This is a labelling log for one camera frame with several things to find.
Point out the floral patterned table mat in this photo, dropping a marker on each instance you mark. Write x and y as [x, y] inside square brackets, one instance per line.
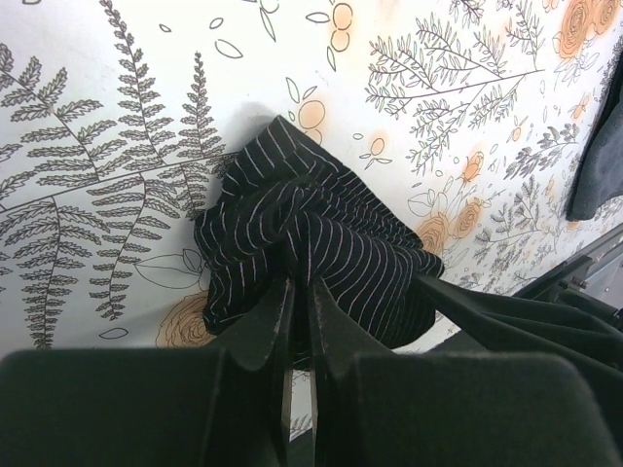
[467, 119]

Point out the grey-blue folded cloth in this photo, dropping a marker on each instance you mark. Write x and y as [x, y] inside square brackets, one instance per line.
[599, 177]

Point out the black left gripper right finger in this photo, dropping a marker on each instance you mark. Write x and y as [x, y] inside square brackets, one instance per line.
[373, 407]

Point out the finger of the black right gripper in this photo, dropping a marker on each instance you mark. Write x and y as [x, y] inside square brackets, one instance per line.
[510, 323]

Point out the black pinstriped underwear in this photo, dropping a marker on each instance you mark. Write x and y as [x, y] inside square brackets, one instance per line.
[288, 207]

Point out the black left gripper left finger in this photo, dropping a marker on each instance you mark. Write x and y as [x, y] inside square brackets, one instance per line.
[223, 404]

